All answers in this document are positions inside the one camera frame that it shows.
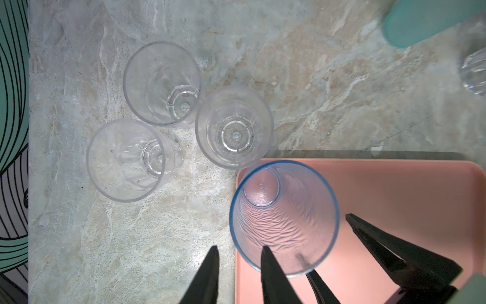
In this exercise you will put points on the clear glass back right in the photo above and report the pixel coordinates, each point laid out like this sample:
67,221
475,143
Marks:
472,72

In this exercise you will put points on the blue translucent cup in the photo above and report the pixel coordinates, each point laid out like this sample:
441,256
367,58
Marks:
288,207

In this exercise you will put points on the clear glass front left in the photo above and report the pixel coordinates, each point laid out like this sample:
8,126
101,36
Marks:
128,160

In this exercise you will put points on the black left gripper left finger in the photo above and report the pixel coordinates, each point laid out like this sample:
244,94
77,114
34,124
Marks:
204,286

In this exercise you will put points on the green translucent cup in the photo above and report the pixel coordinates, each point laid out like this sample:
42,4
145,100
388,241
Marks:
412,21

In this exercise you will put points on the clear glass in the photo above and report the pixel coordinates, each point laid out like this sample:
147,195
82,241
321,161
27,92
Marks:
128,160
234,127
163,85
472,72

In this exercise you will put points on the clear glass middle left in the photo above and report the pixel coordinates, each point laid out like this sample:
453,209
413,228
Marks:
234,127

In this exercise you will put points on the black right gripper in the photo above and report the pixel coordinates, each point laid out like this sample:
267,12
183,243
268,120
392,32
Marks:
408,265

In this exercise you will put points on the pink plastic tray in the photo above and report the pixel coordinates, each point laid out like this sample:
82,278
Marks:
438,205

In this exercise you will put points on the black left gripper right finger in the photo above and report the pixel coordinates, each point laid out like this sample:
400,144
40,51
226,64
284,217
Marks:
276,286

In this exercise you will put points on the clear glass back left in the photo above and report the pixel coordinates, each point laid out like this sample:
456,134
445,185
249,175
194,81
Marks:
163,85

